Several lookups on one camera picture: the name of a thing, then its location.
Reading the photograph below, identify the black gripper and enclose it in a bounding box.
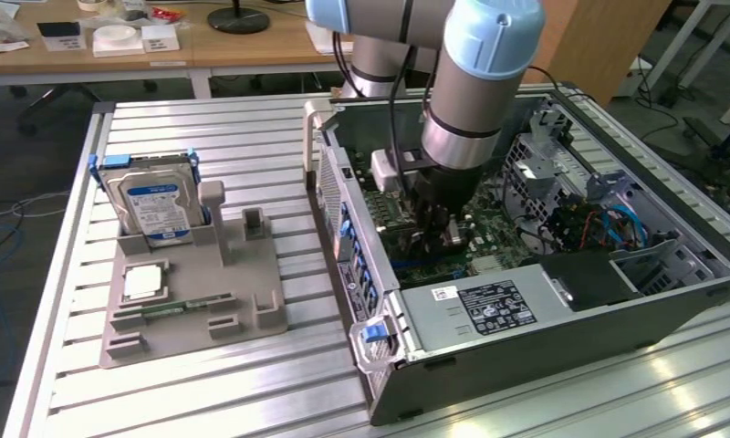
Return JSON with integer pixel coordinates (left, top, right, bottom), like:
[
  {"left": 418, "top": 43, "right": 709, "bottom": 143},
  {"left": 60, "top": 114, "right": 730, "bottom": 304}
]
[{"left": 411, "top": 163, "right": 483, "bottom": 221}]

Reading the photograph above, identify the green motherboard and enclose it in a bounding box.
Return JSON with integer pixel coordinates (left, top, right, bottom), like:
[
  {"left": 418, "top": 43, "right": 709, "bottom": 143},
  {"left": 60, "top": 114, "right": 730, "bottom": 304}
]
[{"left": 349, "top": 150, "right": 549, "bottom": 291}]

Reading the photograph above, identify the perforated metal drive cage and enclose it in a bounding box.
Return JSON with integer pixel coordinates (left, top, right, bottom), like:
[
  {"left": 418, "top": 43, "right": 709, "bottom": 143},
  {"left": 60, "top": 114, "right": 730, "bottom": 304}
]
[{"left": 501, "top": 98, "right": 585, "bottom": 224}]

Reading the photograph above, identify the silver chipset heatsink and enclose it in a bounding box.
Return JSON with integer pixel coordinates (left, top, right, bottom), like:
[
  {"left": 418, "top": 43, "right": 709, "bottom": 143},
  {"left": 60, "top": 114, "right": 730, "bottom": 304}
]
[{"left": 470, "top": 254, "right": 507, "bottom": 276}]

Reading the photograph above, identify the grey power supply unit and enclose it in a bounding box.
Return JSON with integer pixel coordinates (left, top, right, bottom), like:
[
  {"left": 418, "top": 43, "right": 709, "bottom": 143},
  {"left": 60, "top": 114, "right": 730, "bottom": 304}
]
[{"left": 399, "top": 264, "right": 577, "bottom": 356}]

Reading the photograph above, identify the blue case release latch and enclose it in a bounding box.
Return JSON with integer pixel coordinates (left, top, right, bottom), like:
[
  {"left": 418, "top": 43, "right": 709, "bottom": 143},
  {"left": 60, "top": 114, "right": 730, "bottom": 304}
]
[{"left": 361, "top": 321, "right": 395, "bottom": 344}]

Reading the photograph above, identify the white paper stack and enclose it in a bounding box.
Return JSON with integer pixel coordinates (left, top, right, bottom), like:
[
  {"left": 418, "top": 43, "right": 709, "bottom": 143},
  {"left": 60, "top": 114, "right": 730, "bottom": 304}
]
[{"left": 305, "top": 20, "right": 355, "bottom": 56}]

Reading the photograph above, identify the dark grey open PC case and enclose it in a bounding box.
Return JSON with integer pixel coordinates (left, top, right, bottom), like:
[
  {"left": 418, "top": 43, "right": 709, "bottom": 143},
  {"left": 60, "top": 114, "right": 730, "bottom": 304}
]
[{"left": 302, "top": 86, "right": 730, "bottom": 428}]

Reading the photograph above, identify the silver metal disk bay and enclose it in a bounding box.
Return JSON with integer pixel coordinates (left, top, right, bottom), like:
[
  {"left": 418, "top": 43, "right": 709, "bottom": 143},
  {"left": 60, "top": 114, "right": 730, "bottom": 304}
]
[{"left": 607, "top": 235, "right": 717, "bottom": 297}]

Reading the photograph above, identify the wooden cabinet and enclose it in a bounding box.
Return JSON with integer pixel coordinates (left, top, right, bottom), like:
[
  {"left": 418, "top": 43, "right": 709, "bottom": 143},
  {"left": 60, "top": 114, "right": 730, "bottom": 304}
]
[{"left": 526, "top": 0, "right": 674, "bottom": 106}]

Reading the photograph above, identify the black floor equipment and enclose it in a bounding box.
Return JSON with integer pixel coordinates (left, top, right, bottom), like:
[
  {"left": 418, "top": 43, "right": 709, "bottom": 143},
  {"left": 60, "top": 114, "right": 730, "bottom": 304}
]
[{"left": 681, "top": 116, "right": 730, "bottom": 206}]

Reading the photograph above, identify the grey parts rack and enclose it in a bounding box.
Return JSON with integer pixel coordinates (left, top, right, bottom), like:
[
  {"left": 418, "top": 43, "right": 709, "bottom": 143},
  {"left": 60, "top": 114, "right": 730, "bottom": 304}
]
[{"left": 99, "top": 180, "right": 290, "bottom": 370}]

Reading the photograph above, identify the hard disk blue carrier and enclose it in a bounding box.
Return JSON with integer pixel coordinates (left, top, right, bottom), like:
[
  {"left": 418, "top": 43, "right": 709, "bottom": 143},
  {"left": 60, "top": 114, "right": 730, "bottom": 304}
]
[{"left": 89, "top": 152, "right": 211, "bottom": 250}]

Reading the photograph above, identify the green RAM stick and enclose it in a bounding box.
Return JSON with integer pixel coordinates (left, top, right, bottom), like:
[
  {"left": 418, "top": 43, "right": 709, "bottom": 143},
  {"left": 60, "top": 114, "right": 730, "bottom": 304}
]
[{"left": 142, "top": 294, "right": 235, "bottom": 318}]

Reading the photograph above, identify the black round lamp base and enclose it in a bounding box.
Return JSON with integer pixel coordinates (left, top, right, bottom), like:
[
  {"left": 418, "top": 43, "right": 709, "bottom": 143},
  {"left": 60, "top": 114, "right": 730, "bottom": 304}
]
[{"left": 205, "top": 6, "right": 273, "bottom": 36}]

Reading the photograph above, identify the silver CPU chip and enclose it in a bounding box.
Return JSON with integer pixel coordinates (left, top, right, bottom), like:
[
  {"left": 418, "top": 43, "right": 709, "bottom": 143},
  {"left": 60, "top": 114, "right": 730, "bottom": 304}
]
[{"left": 122, "top": 267, "right": 163, "bottom": 302}]

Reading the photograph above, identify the white labelled box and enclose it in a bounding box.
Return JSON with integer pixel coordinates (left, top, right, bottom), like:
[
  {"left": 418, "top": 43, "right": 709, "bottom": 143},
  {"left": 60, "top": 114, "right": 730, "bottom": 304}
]
[{"left": 138, "top": 25, "right": 182, "bottom": 53}]

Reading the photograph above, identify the white box with round bowl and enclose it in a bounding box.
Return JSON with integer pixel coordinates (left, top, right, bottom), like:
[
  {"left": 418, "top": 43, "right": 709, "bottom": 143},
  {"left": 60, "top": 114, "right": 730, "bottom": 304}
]
[{"left": 90, "top": 25, "right": 147, "bottom": 58}]

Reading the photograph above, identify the black office chair base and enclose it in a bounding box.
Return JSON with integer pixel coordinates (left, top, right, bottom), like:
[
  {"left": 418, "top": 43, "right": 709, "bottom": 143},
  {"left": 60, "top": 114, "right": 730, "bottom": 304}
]
[{"left": 10, "top": 84, "right": 159, "bottom": 136}]

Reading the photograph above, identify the black and white small box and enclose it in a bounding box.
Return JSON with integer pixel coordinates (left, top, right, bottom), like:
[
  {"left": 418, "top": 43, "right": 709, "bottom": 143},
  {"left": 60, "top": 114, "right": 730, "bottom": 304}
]
[{"left": 34, "top": 21, "right": 87, "bottom": 52}]

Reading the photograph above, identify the wooden desk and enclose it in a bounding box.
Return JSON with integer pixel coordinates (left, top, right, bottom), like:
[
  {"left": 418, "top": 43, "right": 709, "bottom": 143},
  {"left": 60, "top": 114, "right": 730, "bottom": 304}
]
[{"left": 0, "top": 0, "right": 439, "bottom": 88}]

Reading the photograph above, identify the blue data wire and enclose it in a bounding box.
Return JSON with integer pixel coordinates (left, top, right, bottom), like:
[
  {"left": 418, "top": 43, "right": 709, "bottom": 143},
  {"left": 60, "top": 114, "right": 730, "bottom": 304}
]
[{"left": 601, "top": 204, "right": 650, "bottom": 251}]

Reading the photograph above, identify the white desk frame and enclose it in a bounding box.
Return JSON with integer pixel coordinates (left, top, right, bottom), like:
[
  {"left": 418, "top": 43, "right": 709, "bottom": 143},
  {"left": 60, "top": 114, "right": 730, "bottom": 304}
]
[{"left": 641, "top": 0, "right": 730, "bottom": 124}]

